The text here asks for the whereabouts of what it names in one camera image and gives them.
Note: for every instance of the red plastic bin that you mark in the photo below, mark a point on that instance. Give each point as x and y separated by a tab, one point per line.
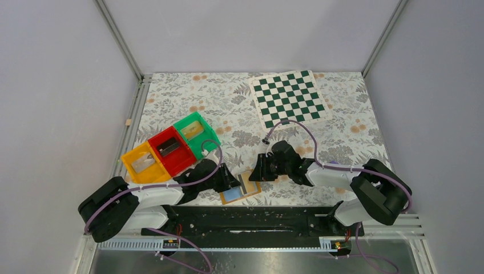
177	161

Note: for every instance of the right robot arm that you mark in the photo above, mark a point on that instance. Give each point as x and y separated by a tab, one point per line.
380	194

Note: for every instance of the green plastic bin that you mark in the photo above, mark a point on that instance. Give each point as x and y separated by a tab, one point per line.
196	144

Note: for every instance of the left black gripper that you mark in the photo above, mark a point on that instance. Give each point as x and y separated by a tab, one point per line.
230	180

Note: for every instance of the silver card in yellow bin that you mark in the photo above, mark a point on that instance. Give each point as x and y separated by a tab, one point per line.
142	163

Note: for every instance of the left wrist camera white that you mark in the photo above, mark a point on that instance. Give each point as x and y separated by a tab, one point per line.
213	155

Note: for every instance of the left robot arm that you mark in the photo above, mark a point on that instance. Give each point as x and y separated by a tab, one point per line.
115	207

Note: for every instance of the green white chessboard mat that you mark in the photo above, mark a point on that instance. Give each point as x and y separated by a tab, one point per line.
286	96

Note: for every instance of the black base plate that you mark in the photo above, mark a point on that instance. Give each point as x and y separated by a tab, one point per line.
255	227

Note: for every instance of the yellow plastic bin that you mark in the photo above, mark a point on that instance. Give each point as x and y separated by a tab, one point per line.
157	173

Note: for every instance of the orange card holder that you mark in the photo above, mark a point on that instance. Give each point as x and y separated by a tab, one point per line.
232	195

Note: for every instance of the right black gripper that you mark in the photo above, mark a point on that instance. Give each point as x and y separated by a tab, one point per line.
261	173

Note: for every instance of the aluminium rail front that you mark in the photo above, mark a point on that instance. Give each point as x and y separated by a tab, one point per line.
407	227

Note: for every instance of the black card in red bin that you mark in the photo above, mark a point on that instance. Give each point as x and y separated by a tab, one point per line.
168	146

